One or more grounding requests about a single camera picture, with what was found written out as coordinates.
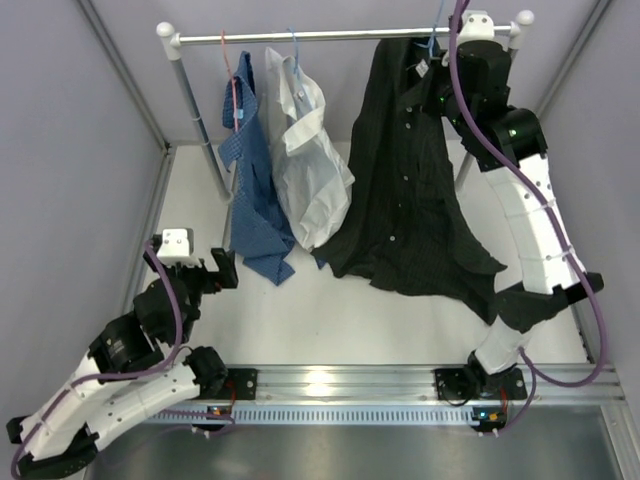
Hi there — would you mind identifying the light blue wire hanger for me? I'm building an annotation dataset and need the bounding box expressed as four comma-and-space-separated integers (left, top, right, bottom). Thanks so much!
412, 0, 446, 61

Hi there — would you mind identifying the black pinstriped shirt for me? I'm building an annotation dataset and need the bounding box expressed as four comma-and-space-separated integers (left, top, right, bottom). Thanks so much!
310, 35, 574, 335

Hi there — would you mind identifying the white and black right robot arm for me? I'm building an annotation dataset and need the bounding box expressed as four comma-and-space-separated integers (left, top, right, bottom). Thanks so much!
434, 39, 604, 397

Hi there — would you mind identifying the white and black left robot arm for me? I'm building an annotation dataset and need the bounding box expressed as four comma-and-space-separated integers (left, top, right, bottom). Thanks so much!
6, 245, 238, 479

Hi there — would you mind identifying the blue checkered shirt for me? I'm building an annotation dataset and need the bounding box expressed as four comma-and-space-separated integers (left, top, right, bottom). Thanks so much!
218, 51, 295, 286

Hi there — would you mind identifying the white shirt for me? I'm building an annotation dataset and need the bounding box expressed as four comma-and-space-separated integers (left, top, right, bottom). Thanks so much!
259, 47, 355, 251

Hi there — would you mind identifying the silver clothes rack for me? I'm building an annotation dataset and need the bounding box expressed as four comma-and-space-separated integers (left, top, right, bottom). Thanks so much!
156, 10, 535, 206

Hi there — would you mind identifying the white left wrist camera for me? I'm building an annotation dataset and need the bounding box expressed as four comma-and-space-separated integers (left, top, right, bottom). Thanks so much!
156, 228, 199, 267

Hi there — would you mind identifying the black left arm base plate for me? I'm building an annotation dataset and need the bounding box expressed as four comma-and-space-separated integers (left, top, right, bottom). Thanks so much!
198, 368, 258, 401

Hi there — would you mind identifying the blue slotted cable duct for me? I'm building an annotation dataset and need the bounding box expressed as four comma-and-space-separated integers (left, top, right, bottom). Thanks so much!
147, 405, 486, 427

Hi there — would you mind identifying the pink wire hanger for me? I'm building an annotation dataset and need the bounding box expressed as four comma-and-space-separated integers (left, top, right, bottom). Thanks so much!
221, 30, 239, 132

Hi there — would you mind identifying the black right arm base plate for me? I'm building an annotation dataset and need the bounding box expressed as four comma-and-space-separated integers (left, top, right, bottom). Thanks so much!
434, 366, 528, 406

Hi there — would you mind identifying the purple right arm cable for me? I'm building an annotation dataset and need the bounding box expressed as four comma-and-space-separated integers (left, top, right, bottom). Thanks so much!
447, 0, 611, 389

